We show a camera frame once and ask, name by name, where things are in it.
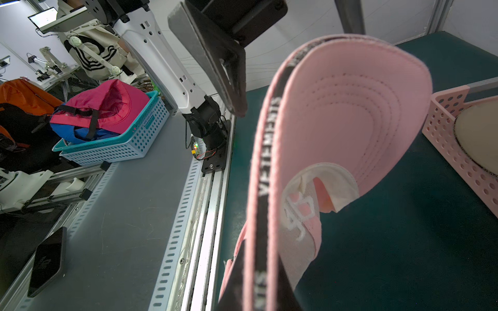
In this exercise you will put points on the green table mat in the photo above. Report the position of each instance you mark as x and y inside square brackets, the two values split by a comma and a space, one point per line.
[419, 240]

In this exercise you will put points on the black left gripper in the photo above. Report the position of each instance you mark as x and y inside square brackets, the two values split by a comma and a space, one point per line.
[215, 33]

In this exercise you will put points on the beige baseball cap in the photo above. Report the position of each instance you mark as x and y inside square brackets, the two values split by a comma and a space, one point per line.
[476, 132]

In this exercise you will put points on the magenta blue backpack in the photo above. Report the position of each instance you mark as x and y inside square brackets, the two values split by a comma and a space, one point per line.
[100, 113]

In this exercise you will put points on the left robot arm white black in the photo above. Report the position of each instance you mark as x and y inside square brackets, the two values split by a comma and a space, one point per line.
[135, 23]

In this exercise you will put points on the black phone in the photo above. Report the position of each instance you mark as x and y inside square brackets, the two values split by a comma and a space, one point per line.
[49, 262]

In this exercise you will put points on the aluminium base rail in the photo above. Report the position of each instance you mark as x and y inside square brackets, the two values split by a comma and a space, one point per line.
[188, 271]

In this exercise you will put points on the teal plastic basket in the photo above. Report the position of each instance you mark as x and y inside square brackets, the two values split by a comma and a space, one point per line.
[132, 144]

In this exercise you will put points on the pink perforated plastic basket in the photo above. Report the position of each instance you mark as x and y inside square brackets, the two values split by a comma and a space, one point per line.
[445, 107]

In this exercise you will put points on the pink baseball cap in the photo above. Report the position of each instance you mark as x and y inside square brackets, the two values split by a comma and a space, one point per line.
[340, 113]

